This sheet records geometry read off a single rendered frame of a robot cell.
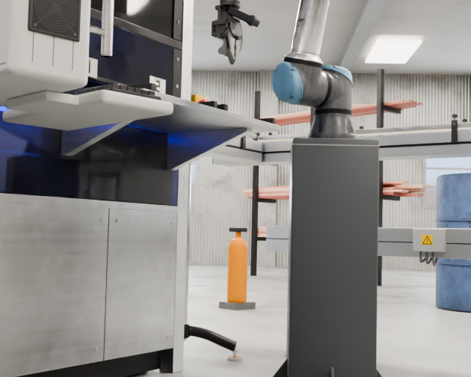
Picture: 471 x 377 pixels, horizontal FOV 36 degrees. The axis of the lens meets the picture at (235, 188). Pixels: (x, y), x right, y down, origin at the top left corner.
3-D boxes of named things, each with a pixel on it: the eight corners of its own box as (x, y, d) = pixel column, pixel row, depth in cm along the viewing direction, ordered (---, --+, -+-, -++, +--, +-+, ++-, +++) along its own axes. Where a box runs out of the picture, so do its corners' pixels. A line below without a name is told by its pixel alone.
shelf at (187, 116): (22, 109, 215) (22, 102, 216) (170, 138, 273) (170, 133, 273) (143, 95, 189) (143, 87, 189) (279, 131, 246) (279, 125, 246)
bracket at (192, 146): (166, 169, 258) (167, 133, 259) (172, 170, 261) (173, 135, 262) (246, 166, 239) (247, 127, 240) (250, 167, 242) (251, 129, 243)
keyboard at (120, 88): (20, 111, 185) (21, 102, 185) (68, 118, 195) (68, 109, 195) (111, 92, 157) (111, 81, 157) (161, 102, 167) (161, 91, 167)
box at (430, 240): (412, 250, 288) (413, 228, 289) (416, 250, 292) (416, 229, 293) (442, 252, 281) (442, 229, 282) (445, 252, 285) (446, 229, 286)
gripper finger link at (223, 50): (220, 66, 249) (221, 40, 249) (235, 63, 245) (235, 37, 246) (215, 63, 246) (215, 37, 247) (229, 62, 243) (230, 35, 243)
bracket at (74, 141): (60, 155, 217) (62, 111, 218) (68, 155, 220) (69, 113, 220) (146, 149, 198) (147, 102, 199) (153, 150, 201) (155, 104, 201)
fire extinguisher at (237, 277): (219, 306, 505) (221, 227, 509) (255, 307, 504) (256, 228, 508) (217, 310, 481) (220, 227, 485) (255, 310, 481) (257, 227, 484)
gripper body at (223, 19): (223, 43, 253) (224, 9, 254) (244, 40, 249) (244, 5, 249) (210, 37, 247) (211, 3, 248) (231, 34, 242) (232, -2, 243)
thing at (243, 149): (170, 143, 275) (171, 103, 276) (139, 146, 284) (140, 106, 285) (265, 161, 332) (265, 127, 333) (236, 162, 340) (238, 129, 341)
